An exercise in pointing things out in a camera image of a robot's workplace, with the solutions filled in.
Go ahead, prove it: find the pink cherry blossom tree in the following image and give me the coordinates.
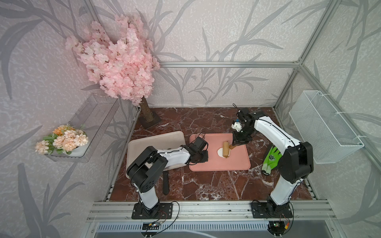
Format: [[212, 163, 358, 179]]
[[65, 15, 161, 129]]

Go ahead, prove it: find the white wire mesh basket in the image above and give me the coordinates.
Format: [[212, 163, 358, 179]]
[[289, 90, 364, 164]]

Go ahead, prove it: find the beige rectangular tray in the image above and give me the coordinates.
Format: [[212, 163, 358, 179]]
[[126, 131, 190, 170]]

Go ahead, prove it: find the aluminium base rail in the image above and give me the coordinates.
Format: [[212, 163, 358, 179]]
[[86, 200, 337, 222]]

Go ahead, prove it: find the peach flower bouquet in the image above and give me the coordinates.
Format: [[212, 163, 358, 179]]
[[35, 124, 89, 155]]

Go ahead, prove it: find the white dough piece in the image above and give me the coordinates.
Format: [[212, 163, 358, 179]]
[[217, 147, 224, 158]]

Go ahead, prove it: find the wooden dough roller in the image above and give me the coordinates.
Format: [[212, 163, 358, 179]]
[[222, 141, 237, 158]]

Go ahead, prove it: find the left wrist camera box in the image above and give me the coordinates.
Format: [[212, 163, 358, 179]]
[[192, 133, 205, 143]]

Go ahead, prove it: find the clear acrylic wall shelf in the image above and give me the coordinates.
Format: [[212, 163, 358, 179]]
[[47, 94, 120, 163]]

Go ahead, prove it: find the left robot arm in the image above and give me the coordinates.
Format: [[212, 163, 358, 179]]
[[126, 137, 208, 220]]

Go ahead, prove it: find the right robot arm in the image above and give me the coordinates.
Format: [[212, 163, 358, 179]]
[[229, 108, 314, 219]]

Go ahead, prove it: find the pink rectangular tray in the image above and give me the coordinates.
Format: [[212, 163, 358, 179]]
[[189, 133, 251, 172]]

